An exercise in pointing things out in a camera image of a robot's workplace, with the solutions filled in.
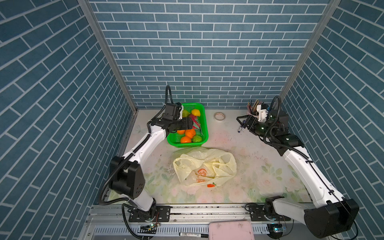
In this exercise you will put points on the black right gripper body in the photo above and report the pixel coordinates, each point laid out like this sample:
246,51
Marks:
257,127

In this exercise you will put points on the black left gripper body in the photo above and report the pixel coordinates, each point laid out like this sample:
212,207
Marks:
181,124

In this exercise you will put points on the yellow green pear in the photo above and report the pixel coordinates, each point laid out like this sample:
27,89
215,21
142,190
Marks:
185,114

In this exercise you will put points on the pink dragon fruit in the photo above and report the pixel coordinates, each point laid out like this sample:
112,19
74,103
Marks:
196,124

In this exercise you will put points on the green lettuce toy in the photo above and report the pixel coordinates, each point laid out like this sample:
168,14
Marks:
197,139

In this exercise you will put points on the yellowish plastic bag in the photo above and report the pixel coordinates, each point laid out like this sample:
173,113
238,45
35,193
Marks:
200,166

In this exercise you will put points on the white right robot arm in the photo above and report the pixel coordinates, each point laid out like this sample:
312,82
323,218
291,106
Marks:
330,213

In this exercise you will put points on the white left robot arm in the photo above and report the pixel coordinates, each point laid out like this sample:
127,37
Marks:
126,181

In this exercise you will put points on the coloured pencils bunch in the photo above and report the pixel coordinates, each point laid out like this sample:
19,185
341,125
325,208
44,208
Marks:
252,107

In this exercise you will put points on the green plastic basket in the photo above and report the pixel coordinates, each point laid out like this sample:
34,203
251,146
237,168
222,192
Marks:
174,139

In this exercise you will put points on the tape roll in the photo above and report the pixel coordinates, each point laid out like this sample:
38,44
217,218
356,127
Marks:
219,116

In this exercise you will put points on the pink box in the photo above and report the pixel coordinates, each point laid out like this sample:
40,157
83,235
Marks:
234,230

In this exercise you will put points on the black marker pen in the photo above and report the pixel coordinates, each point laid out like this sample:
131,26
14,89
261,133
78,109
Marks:
197,235

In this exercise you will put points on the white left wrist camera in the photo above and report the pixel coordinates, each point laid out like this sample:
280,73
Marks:
173,112

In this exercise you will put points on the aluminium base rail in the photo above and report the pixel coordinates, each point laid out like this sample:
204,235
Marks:
111,223

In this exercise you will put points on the aluminium corner post left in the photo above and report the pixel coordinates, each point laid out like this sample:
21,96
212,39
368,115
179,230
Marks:
93,22

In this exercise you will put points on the aluminium corner post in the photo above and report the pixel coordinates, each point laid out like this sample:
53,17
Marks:
317,32
93,22

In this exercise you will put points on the aluminium corner post right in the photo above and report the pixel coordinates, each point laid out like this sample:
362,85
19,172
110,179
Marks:
317,32

